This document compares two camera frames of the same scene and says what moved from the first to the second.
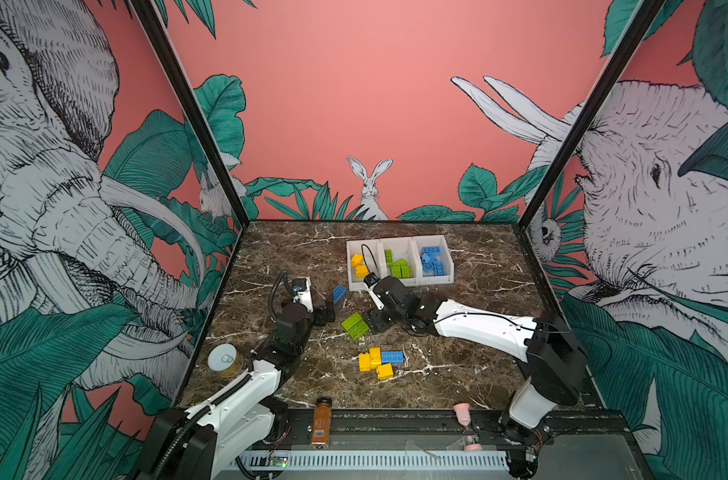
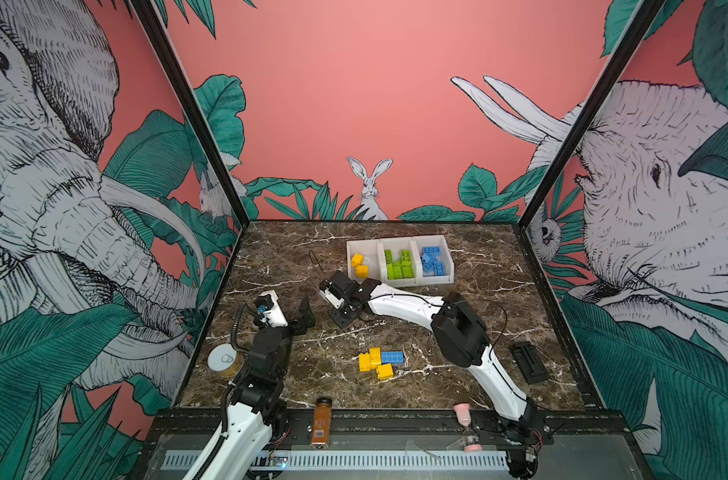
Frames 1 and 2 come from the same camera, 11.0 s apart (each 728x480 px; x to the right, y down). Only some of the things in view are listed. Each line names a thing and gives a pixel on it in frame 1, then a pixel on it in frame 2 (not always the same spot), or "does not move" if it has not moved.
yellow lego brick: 364,362 does not move
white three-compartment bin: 420,260 does not move
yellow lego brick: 375,357 does not move
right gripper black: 375,321 to 336,316
